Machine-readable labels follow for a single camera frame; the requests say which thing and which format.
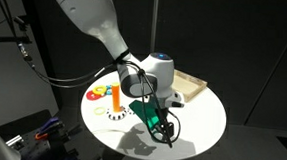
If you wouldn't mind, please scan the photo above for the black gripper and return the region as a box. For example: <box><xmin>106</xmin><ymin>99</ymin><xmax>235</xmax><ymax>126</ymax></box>
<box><xmin>150</xmin><ymin>102</ymin><xmax>178</xmax><ymax>149</ymax></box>

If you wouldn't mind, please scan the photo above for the wooden tray with slotted sides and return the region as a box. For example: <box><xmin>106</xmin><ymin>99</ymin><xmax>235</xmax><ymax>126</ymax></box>
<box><xmin>170</xmin><ymin>69</ymin><xmax>209</xmax><ymax>104</ymax></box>

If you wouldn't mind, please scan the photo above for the purple spring clamp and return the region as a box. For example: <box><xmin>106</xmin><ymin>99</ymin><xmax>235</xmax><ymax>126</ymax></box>
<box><xmin>34</xmin><ymin>116</ymin><xmax>64</xmax><ymax>142</ymax></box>

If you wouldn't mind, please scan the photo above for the grey vertical pole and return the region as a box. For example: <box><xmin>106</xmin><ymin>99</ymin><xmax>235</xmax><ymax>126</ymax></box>
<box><xmin>149</xmin><ymin>0</ymin><xmax>159</xmax><ymax>54</ymax></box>

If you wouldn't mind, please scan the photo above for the silver metal block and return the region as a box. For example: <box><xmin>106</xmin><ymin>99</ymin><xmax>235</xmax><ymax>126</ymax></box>
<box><xmin>4</xmin><ymin>134</ymin><xmax>25</xmax><ymax>151</ymax></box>

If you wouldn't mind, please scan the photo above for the teal wrist mount plate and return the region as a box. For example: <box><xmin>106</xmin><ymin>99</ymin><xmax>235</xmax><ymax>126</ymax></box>
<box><xmin>126</xmin><ymin>100</ymin><xmax>163</xmax><ymax>132</ymax></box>

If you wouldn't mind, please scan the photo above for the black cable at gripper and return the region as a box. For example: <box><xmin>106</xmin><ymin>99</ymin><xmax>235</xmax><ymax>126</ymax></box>
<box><xmin>133</xmin><ymin>70</ymin><xmax>185</xmax><ymax>148</ymax></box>

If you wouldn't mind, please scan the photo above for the small black white striped ring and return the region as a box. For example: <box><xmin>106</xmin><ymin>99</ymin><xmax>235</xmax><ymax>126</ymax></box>
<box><xmin>124</xmin><ymin>107</ymin><xmax>137</xmax><ymax>116</ymax></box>

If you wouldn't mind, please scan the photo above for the black white striped base ring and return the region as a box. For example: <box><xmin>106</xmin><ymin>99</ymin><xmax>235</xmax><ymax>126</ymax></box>
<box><xmin>105</xmin><ymin>105</ymin><xmax>129</xmax><ymax>122</ymax></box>

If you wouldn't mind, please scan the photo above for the orange stacking post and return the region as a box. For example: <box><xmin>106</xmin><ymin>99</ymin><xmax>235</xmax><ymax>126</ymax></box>
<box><xmin>109</xmin><ymin>81</ymin><xmax>124</xmax><ymax>114</ymax></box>

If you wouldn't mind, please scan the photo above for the blue ring with dark dots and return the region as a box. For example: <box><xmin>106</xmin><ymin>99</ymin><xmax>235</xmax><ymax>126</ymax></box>
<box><xmin>105</xmin><ymin>84</ymin><xmax>115</xmax><ymax>96</ymax></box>

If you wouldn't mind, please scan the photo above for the lime green toothed ring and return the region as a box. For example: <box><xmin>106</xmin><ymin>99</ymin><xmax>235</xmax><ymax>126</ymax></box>
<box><xmin>92</xmin><ymin>106</ymin><xmax>107</xmax><ymax>117</ymax></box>

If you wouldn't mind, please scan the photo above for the yellow bumpy ring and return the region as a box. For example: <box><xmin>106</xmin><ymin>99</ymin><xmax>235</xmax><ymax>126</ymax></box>
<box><xmin>92</xmin><ymin>84</ymin><xmax>108</xmax><ymax>97</ymax></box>

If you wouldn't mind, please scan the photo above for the red ribbed ring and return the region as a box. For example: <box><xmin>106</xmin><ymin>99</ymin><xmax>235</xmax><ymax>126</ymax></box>
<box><xmin>85</xmin><ymin>90</ymin><xmax>103</xmax><ymax>101</ymax></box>

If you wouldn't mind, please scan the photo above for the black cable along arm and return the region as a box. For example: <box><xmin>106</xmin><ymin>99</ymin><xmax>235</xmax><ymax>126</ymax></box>
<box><xmin>0</xmin><ymin>0</ymin><xmax>123</xmax><ymax>91</ymax></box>

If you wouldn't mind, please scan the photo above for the black horizontal mount bar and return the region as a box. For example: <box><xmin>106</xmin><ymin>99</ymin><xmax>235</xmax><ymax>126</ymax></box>
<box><xmin>0</xmin><ymin>34</ymin><xmax>33</xmax><ymax>47</ymax></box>

